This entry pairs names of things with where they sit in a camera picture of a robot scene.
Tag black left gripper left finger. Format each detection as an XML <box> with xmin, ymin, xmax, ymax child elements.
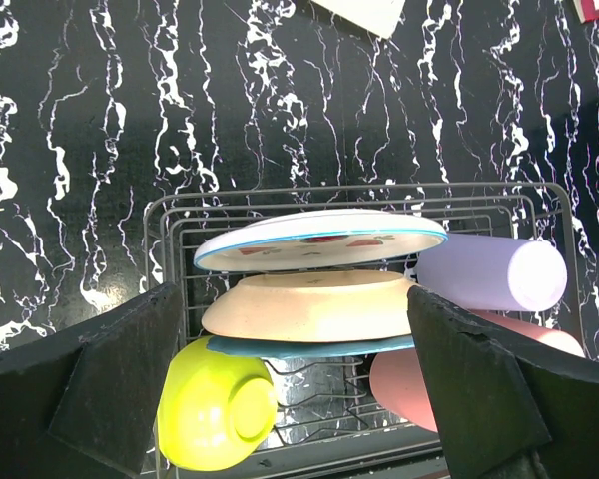
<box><xmin>0</xmin><ymin>283</ymin><xmax>182</xmax><ymax>478</ymax></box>

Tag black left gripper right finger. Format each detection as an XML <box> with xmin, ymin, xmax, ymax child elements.
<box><xmin>407</xmin><ymin>285</ymin><xmax>599</xmax><ymax>478</ymax></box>

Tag pink cup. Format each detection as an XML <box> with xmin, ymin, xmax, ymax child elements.
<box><xmin>369</xmin><ymin>310</ymin><xmax>585</xmax><ymax>432</ymax></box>

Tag lilac cup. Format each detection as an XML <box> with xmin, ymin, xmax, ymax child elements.
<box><xmin>415</xmin><ymin>234</ymin><xmax>568</xmax><ymax>311</ymax></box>

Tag teal scalloped plate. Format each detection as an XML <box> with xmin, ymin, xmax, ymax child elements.
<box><xmin>207</xmin><ymin>335</ymin><xmax>414</xmax><ymax>360</ymax></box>

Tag yellow-green bowl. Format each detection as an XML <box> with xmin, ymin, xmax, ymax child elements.
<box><xmin>157</xmin><ymin>336</ymin><xmax>278</xmax><ymax>472</ymax></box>

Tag beige speckled plate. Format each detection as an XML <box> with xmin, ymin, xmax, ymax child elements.
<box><xmin>202</xmin><ymin>269</ymin><xmax>415</xmax><ymax>343</ymax></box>

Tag white plate with strawberries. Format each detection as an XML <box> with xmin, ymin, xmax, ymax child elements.
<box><xmin>194</xmin><ymin>209</ymin><xmax>448</xmax><ymax>272</ymax></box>

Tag dark red booklet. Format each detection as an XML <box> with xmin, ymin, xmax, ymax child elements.
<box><xmin>573</xmin><ymin>0</ymin><xmax>599</xmax><ymax>23</ymax></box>

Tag floral cover book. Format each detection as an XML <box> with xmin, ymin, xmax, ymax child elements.
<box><xmin>314</xmin><ymin>0</ymin><xmax>406</xmax><ymax>39</ymax></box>

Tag grey wire dish rack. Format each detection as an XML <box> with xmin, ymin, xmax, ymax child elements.
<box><xmin>143</xmin><ymin>182</ymin><xmax>583</xmax><ymax>478</ymax></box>

